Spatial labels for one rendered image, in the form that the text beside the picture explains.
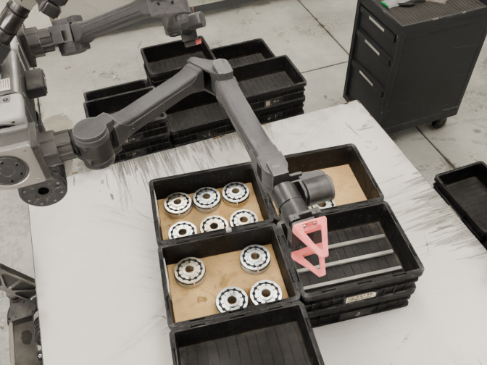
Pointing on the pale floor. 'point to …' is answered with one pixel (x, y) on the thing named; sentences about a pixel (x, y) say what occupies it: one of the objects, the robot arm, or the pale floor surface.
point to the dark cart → (414, 59)
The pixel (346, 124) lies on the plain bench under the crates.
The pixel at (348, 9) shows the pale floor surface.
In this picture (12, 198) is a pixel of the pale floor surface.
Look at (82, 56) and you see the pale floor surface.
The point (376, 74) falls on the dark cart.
